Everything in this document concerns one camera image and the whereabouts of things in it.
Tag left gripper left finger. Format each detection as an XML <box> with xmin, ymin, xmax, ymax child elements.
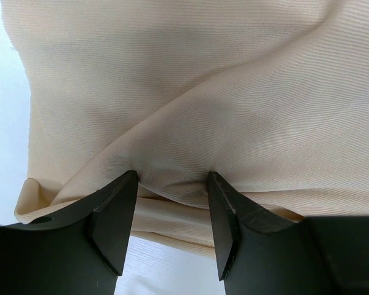
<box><xmin>0</xmin><ymin>171</ymin><xmax>138</xmax><ymax>294</ymax></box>

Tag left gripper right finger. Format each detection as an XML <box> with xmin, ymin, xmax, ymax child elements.
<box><xmin>207</xmin><ymin>172</ymin><xmax>369</xmax><ymax>294</ymax></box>

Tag beige trousers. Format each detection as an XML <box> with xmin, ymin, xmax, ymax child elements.
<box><xmin>2</xmin><ymin>1</ymin><xmax>369</xmax><ymax>253</ymax></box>

